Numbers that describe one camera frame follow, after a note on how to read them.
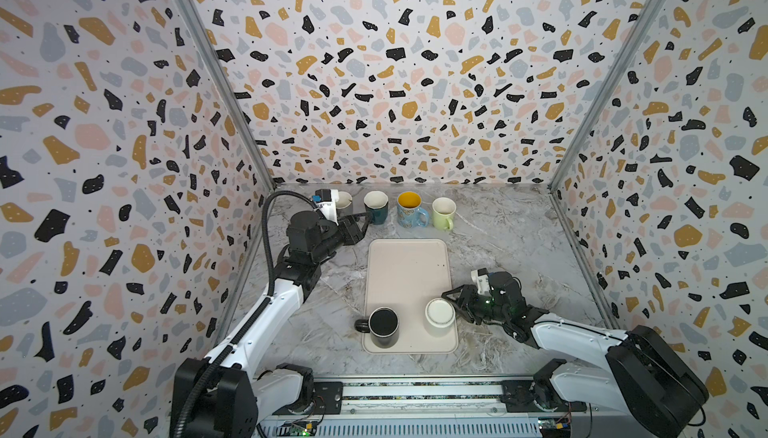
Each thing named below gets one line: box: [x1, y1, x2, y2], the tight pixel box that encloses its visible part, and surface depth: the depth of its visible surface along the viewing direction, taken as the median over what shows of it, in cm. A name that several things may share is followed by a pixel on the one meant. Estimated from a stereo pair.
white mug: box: [424, 297, 456, 338], surface depth 83 cm
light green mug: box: [432, 197, 457, 231], surface depth 105 cm
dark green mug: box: [364, 190, 389, 225], surface depth 106 cm
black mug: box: [354, 306, 400, 349], surface depth 79 cm
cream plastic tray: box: [362, 238, 459, 354], surface depth 97 cm
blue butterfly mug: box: [396, 190, 429, 229], surface depth 106 cm
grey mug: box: [336, 191, 353, 211], surface depth 106 cm
